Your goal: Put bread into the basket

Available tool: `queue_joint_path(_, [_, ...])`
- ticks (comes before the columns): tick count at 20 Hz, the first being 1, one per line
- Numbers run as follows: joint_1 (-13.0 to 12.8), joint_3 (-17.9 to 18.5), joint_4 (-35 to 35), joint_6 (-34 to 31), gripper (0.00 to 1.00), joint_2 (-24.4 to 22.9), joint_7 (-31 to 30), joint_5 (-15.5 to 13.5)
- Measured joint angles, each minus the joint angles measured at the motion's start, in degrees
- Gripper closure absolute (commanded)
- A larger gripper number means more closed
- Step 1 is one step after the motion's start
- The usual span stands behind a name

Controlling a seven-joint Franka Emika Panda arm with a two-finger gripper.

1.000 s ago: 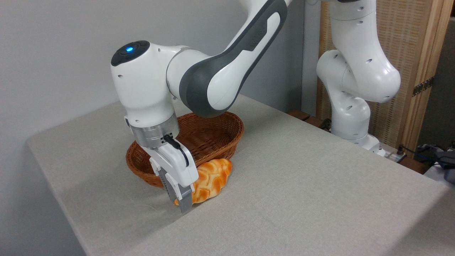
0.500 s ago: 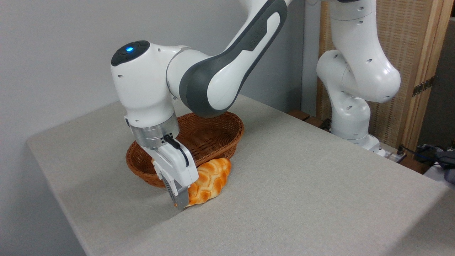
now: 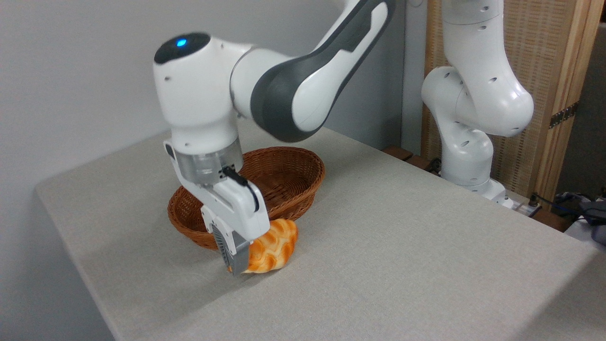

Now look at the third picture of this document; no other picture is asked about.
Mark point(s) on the brown wicker oval basket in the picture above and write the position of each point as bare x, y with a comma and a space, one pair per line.
289, 175

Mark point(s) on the wooden woven folding screen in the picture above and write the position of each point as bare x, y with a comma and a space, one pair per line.
549, 57

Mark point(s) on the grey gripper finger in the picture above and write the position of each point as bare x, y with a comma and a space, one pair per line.
232, 253

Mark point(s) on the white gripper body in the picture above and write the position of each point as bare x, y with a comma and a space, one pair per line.
239, 210

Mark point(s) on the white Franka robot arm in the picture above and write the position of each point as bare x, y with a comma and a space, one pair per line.
293, 90

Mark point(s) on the braided golden bread loaf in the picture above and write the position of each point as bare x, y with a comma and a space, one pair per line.
274, 246

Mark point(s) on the grey fabric object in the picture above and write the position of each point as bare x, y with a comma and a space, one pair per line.
597, 222

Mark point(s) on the brown wooden board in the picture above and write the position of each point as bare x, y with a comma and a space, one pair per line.
402, 154

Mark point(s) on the grey tablecloth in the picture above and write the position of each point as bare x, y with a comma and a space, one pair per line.
402, 260

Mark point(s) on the dark metal screen hinge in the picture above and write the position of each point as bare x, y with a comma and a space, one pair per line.
563, 115

